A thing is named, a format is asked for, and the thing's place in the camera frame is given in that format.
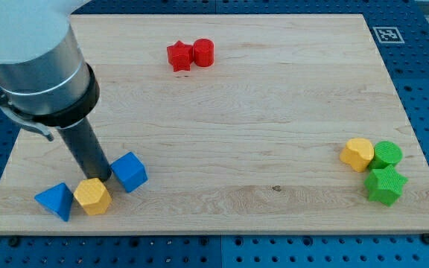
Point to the red cylinder block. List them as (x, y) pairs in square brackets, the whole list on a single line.
[(204, 52)]

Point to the green star block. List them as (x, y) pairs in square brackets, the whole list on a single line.
[(385, 185)]

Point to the yellow heart block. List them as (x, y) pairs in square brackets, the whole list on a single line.
[(357, 153)]

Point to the white fiducial marker tag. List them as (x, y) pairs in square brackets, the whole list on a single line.
[(388, 35)]

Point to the yellow hexagon block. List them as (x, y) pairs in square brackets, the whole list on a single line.
[(93, 196)]

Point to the blue triangle block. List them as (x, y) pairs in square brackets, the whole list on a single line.
[(57, 200)]

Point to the light wooden board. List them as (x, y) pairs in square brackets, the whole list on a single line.
[(248, 145)]

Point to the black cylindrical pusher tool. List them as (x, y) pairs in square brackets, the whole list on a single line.
[(83, 144)]

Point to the red star block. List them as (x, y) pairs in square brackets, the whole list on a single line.
[(180, 56)]

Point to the blue cube block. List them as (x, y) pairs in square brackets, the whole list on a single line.
[(129, 171)]

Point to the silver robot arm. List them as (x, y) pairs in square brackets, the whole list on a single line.
[(44, 80)]

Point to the green cylinder block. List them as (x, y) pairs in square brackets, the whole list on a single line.
[(385, 153)]

